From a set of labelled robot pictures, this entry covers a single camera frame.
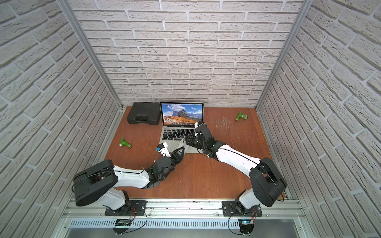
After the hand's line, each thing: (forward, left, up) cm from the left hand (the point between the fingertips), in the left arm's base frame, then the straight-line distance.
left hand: (187, 148), depth 81 cm
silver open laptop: (+26, +7, -7) cm, 28 cm away
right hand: (+6, +1, +2) cm, 6 cm away
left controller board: (-34, +32, -16) cm, 50 cm away
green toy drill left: (+11, +44, -13) cm, 47 cm away
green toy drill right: (+35, -41, -10) cm, 54 cm away
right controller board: (-35, -29, -13) cm, 48 cm away
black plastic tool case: (+35, +33, -9) cm, 49 cm away
